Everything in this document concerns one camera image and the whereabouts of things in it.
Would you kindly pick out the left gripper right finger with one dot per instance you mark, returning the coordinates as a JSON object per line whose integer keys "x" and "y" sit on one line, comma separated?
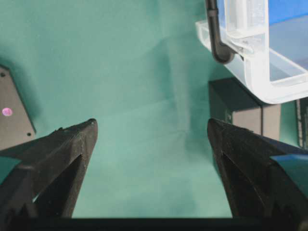
{"x": 262, "y": 177}

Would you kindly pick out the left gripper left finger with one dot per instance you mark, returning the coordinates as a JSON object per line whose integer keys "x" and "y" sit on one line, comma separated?
{"x": 47, "y": 179}

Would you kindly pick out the black RealSense D415 box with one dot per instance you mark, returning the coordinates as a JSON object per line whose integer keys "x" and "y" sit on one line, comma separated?
{"x": 302, "y": 122}

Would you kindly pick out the clear plastic storage case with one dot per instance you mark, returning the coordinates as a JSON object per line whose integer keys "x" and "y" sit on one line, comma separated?
{"x": 271, "y": 64}

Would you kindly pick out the blue cloth in case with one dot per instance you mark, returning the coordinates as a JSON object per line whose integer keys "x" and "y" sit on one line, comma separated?
{"x": 251, "y": 16}

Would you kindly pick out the green table cloth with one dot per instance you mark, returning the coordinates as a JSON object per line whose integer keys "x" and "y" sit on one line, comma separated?
{"x": 138, "y": 68}

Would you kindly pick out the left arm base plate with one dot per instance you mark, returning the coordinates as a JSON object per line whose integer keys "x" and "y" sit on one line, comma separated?
{"x": 15, "y": 125}

